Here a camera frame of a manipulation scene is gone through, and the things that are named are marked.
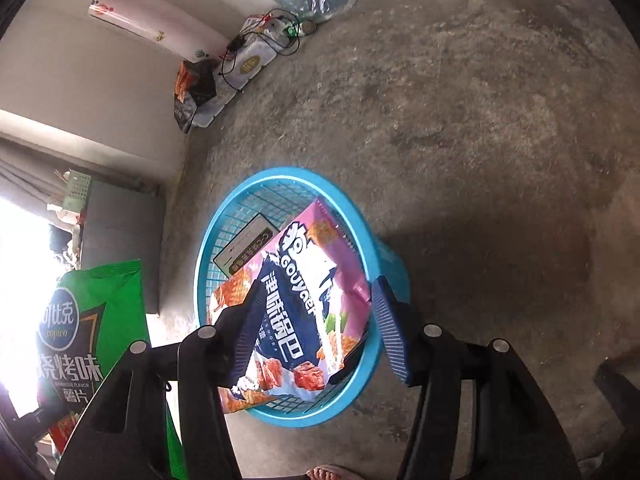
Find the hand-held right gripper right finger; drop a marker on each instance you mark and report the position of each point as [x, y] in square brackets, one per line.
[392, 325]

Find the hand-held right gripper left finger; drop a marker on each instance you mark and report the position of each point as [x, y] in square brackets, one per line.
[240, 335]

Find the blue plastic mesh basket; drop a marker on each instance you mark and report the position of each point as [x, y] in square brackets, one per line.
[385, 260]

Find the pink and blue snack bag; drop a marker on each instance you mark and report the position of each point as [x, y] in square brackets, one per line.
[300, 280]

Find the green chip bag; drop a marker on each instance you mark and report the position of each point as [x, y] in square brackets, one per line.
[100, 300]

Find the grey cabinet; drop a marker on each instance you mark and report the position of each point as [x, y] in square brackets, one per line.
[122, 250]

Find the person's foot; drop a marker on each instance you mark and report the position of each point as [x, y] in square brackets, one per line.
[332, 473]

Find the green storage basket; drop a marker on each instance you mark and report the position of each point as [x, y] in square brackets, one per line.
[77, 191]

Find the black and orange snack bag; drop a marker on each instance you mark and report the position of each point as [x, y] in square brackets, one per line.
[192, 95]

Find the grey curtain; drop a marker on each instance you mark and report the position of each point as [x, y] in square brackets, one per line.
[30, 170]

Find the white foam box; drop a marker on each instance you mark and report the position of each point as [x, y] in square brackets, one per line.
[250, 60]

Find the rolled printed wallpaper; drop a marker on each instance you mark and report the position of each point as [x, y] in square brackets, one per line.
[150, 20]

